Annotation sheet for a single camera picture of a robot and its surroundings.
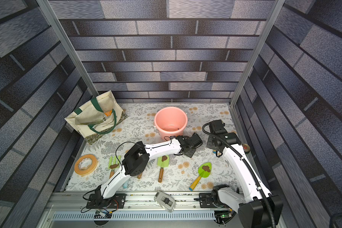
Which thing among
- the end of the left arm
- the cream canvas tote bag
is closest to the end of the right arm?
the end of the left arm

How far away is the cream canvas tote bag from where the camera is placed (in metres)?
0.85

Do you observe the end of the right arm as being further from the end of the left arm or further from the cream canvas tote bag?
the cream canvas tote bag
